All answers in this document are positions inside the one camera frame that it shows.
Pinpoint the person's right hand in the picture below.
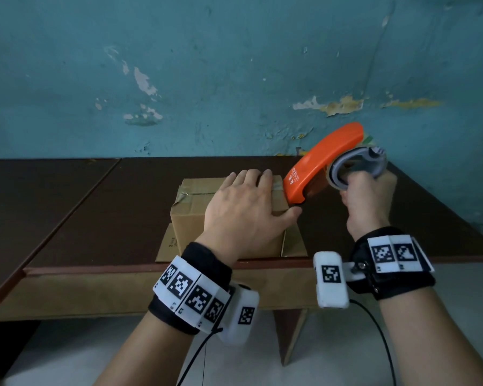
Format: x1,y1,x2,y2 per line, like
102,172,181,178
340,169,398,242

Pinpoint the person's left forearm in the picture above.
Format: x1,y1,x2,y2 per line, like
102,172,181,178
94,310,211,386

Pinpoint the brown wooden table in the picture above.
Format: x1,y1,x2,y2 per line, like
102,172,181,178
0,156,483,366
0,158,120,382

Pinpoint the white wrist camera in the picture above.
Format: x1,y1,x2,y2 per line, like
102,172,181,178
313,251,350,309
217,281,261,346

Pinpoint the black cable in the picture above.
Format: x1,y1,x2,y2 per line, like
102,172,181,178
349,299,397,386
176,327,223,386

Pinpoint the black wristband with marker tags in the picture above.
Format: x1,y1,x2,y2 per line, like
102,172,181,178
347,226,436,301
148,241,233,336

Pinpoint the person's right forearm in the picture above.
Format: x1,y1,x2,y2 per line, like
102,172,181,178
378,286,483,386

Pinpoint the orange tape dispenser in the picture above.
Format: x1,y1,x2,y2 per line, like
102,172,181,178
283,122,388,206

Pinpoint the person's left hand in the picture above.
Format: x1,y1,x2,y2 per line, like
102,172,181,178
196,169,303,267

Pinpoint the brown cardboard box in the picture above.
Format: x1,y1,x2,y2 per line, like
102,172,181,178
156,175,309,263

